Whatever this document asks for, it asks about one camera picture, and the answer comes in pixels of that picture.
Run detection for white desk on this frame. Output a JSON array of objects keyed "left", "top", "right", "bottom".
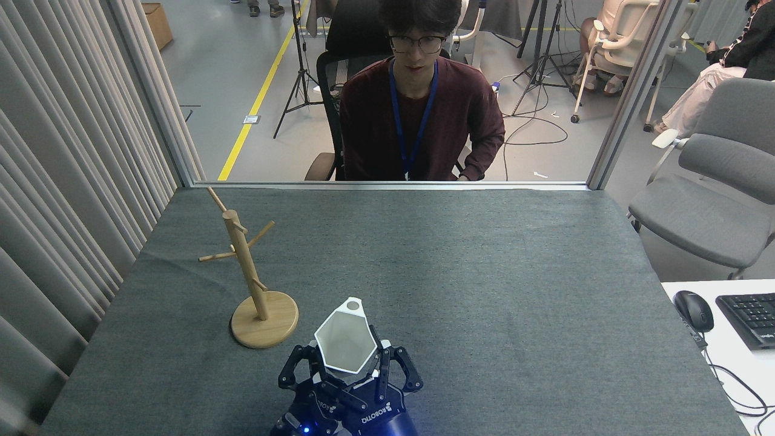
[{"left": 661, "top": 279, "right": 775, "bottom": 436}]

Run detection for person on white chair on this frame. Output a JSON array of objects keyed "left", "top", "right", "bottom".
[{"left": 578, "top": 0, "right": 633, "bottom": 96}]

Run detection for black floor cable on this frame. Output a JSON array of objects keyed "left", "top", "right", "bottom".
[{"left": 500, "top": 70, "right": 570, "bottom": 182}]

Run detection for black mouse cable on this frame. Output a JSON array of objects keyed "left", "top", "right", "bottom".
[{"left": 678, "top": 315, "right": 775, "bottom": 436}]

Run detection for black keyboard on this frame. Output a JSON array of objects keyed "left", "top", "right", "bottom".
[{"left": 716, "top": 293, "right": 775, "bottom": 352}]

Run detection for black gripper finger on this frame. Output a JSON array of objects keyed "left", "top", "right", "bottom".
[
  {"left": 278, "top": 344, "right": 320, "bottom": 392},
  {"left": 390, "top": 346, "right": 424, "bottom": 392},
  {"left": 368, "top": 326, "right": 392, "bottom": 404},
  {"left": 311, "top": 367, "right": 368, "bottom": 413}
]

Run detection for black tripod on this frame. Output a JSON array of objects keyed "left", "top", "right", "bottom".
[
  {"left": 272, "top": 0, "right": 328, "bottom": 140},
  {"left": 512, "top": 0, "right": 580, "bottom": 116}
]

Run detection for white hexagonal cup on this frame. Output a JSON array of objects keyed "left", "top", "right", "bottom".
[{"left": 314, "top": 297, "right": 378, "bottom": 374}]

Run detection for blue lanyard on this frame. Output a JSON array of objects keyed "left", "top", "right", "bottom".
[{"left": 388, "top": 58, "right": 440, "bottom": 181}]

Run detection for grey pleated curtain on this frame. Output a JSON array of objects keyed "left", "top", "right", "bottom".
[{"left": 0, "top": 0, "right": 182, "bottom": 436}]

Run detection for white office chair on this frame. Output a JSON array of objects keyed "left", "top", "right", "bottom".
[{"left": 570, "top": 0, "right": 667, "bottom": 125}]

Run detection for standing person's feet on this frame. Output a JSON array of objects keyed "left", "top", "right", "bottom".
[{"left": 247, "top": 0, "right": 286, "bottom": 18}]

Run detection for black office chair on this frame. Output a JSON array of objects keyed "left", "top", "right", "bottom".
[{"left": 304, "top": 0, "right": 485, "bottom": 182}]

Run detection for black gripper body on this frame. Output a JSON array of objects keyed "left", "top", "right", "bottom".
[
  {"left": 345, "top": 390, "right": 420, "bottom": 436},
  {"left": 271, "top": 388, "right": 349, "bottom": 436}
]

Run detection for black glasses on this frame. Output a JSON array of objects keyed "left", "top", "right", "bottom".
[{"left": 387, "top": 33, "right": 447, "bottom": 55}]

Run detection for grey table cloth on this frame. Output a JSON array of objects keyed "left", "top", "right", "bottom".
[{"left": 39, "top": 187, "right": 751, "bottom": 436}]

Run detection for person in black top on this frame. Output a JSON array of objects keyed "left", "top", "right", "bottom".
[{"left": 653, "top": 0, "right": 775, "bottom": 137}]

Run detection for grey office chair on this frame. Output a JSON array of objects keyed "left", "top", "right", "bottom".
[{"left": 627, "top": 78, "right": 775, "bottom": 280}]

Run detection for black computer mouse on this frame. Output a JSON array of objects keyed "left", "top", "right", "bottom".
[{"left": 673, "top": 290, "right": 715, "bottom": 333}]

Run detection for cardboard box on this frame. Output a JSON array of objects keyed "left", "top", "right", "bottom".
[{"left": 142, "top": 2, "right": 174, "bottom": 51}]

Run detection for wooden cup rack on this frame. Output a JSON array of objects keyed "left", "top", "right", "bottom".
[{"left": 198, "top": 186, "right": 300, "bottom": 350}]

